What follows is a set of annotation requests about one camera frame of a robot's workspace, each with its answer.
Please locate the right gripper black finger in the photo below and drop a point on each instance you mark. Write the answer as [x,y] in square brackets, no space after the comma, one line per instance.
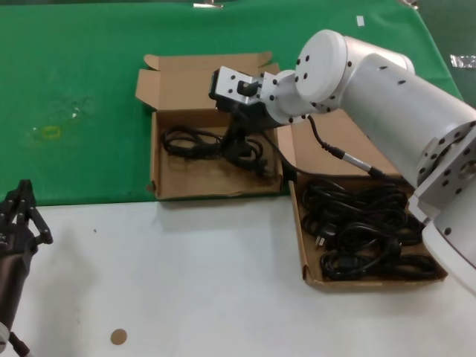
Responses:
[246,143]
[231,139]

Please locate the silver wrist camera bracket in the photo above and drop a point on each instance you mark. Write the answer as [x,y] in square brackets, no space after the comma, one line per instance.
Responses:
[227,83]

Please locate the metal tablecloth clip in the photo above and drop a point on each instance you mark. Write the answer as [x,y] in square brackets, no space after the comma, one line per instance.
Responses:
[206,4]
[409,3]

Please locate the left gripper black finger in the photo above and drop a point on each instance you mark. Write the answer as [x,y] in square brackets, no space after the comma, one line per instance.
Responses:
[11,204]
[31,212]

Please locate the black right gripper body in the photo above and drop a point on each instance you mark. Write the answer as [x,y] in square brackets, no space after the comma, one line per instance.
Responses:
[249,117]

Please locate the crumpled silver foil tape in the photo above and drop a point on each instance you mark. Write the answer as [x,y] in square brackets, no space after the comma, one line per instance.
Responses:
[463,61]

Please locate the white tape piece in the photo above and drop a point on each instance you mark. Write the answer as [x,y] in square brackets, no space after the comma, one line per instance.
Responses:
[359,21]

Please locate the empty-start open cardboard box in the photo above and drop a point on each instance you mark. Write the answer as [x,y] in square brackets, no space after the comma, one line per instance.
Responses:
[193,178]

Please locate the green tablecloth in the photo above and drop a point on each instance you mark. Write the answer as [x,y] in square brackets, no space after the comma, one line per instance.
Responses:
[74,56]

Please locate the small white scrap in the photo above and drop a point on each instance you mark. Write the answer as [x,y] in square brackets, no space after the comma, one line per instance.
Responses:
[75,113]

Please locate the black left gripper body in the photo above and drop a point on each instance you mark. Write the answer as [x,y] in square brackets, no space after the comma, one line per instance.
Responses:
[11,241]

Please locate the round cardboard cutout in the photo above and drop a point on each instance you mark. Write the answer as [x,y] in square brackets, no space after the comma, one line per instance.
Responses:
[118,326]

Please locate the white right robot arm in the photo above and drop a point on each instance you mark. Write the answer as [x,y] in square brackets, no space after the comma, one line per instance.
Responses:
[390,93]

